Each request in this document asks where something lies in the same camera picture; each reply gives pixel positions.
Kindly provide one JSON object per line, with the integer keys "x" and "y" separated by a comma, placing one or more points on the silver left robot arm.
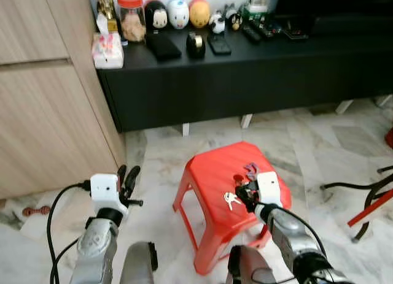
{"x": 95, "y": 247}

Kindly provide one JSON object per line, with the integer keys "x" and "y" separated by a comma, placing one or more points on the white round plush toy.
{"x": 178, "y": 14}

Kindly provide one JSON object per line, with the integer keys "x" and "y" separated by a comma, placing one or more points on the silver right robot leg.
{"x": 252, "y": 268}

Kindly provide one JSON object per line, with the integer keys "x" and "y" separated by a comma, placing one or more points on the black remote control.
{"x": 250, "y": 34}
{"x": 272, "y": 24}
{"x": 262, "y": 29}

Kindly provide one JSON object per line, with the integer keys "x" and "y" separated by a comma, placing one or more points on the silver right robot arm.
{"x": 288, "y": 232}

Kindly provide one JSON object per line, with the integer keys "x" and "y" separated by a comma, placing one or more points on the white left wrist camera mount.
{"x": 104, "y": 191}

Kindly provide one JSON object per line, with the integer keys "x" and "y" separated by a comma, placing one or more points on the red plastic stool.
{"x": 212, "y": 173}

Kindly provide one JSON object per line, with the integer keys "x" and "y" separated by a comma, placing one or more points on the pink white tissue pack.
{"x": 107, "y": 51}

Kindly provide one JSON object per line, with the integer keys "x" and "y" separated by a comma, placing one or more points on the silver robot leg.
{"x": 252, "y": 268}
{"x": 138, "y": 265}

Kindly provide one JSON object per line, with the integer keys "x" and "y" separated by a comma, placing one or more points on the silver left robot leg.
{"x": 138, "y": 265}

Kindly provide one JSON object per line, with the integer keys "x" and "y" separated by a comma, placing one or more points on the small dark animal figurine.
{"x": 232, "y": 18}

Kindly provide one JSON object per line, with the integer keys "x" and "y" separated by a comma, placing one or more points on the black tape dispenser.
{"x": 196, "y": 46}

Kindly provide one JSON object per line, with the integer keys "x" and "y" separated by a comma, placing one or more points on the clear jar with red lid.
{"x": 131, "y": 23}

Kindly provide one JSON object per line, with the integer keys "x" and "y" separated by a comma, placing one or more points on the light wooden cabinet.
{"x": 49, "y": 112}

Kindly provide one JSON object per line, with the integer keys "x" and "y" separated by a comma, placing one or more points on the black flat tray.
{"x": 295, "y": 31}

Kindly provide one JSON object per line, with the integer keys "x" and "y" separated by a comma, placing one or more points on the small red dumbbell toy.
{"x": 37, "y": 210}

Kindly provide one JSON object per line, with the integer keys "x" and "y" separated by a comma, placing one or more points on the black low TV console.
{"x": 245, "y": 81}

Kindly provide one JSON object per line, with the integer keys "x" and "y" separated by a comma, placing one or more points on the orange round plush toy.
{"x": 199, "y": 14}

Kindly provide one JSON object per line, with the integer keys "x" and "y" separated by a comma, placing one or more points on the small gold trophy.
{"x": 105, "y": 8}

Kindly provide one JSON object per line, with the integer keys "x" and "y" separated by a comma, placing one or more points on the silver key bunch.
{"x": 231, "y": 200}

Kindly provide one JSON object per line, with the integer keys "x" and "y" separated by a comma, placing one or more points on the green white holder cup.
{"x": 255, "y": 9}

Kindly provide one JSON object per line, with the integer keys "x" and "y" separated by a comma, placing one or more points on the black mouse plush toy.
{"x": 156, "y": 16}

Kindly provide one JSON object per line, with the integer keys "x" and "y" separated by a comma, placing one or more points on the black wallet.
{"x": 163, "y": 46}

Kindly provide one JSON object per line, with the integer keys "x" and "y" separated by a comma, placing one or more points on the red bin with green lid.
{"x": 389, "y": 138}

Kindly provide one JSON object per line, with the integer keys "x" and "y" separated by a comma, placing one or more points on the black television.
{"x": 338, "y": 2}

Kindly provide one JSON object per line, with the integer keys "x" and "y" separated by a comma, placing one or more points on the small black phone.
{"x": 219, "y": 45}

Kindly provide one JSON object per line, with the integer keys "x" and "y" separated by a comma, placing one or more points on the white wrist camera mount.
{"x": 104, "y": 191}
{"x": 269, "y": 189}

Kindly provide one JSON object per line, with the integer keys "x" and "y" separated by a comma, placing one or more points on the small panda figurine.
{"x": 217, "y": 24}

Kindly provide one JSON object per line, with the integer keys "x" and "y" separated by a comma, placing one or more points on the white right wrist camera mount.
{"x": 269, "y": 189}

